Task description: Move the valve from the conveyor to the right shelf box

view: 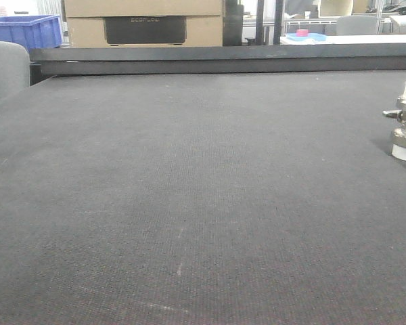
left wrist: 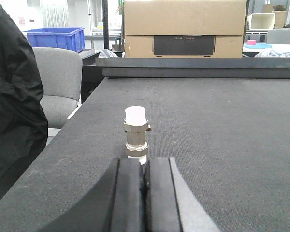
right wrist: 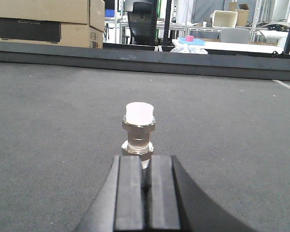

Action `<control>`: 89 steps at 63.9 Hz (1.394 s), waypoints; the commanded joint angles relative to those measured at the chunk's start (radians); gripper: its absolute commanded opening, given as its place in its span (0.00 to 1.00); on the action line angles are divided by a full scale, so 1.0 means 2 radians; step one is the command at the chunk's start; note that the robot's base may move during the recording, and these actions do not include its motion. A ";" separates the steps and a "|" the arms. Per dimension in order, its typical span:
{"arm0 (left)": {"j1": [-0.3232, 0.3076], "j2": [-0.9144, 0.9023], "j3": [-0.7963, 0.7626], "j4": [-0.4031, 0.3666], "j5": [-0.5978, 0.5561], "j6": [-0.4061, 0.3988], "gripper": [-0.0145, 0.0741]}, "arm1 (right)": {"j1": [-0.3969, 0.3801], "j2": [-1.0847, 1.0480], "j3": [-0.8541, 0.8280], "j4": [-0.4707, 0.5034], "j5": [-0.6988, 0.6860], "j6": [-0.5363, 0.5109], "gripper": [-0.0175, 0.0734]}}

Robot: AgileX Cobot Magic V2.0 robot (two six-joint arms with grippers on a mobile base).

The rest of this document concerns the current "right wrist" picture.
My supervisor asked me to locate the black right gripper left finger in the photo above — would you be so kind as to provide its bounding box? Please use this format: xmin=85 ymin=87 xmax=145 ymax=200
xmin=74 ymin=155 xmax=145 ymax=232

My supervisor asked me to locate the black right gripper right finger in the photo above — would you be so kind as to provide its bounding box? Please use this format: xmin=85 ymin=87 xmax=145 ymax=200
xmin=146 ymin=156 xmax=253 ymax=232

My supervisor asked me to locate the metal valve with white cap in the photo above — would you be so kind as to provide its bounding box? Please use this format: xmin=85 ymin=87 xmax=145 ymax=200
xmin=121 ymin=102 xmax=156 ymax=169

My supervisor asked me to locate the grey conveyor belt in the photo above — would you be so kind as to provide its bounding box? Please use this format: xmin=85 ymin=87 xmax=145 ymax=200
xmin=0 ymin=63 xmax=290 ymax=232

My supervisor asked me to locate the upper cardboard box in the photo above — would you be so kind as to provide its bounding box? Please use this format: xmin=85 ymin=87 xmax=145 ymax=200
xmin=0 ymin=0 xmax=105 ymax=31

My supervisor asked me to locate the cardboard box with black print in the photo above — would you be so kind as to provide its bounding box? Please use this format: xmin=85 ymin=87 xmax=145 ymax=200
xmin=0 ymin=18 xmax=103 ymax=48

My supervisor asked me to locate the white table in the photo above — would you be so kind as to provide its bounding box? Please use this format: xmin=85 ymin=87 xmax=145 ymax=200
xmin=171 ymin=39 xmax=283 ymax=54

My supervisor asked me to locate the pink block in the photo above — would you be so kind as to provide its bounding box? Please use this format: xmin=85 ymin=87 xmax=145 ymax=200
xmin=185 ymin=35 xmax=194 ymax=42

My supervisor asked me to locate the grey chair back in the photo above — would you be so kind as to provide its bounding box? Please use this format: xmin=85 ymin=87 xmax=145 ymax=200
xmin=220 ymin=27 xmax=250 ymax=44

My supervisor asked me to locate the black office chair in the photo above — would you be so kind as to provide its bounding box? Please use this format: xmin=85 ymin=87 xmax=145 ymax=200
xmin=128 ymin=0 xmax=158 ymax=46

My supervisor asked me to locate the beige plastic bin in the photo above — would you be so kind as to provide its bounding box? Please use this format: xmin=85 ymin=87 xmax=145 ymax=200
xmin=210 ymin=10 xmax=238 ymax=28

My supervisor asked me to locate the dark conveyor side rail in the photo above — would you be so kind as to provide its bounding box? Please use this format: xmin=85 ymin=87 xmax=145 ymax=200
xmin=0 ymin=42 xmax=290 ymax=81

